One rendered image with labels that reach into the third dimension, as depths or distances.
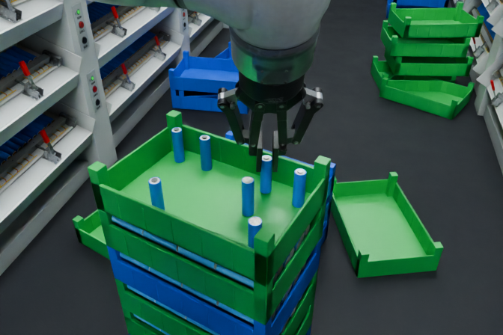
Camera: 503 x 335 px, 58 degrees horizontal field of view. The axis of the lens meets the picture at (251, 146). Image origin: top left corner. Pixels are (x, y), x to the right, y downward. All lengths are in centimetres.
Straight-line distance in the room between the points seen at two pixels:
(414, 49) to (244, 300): 147
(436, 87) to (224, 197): 146
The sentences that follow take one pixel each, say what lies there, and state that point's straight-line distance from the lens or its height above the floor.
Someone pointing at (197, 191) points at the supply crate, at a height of 40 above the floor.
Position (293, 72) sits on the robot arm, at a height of 68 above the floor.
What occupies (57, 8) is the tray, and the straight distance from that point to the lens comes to 126.
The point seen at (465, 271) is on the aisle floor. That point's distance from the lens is 127.
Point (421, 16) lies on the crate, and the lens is 212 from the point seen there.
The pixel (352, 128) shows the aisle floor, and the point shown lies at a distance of 172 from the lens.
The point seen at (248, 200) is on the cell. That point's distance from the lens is 67.
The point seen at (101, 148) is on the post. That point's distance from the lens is 148.
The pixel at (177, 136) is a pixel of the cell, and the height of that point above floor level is 46.
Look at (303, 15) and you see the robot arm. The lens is 40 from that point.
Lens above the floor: 88
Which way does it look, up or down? 34 degrees down
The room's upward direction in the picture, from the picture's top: straight up
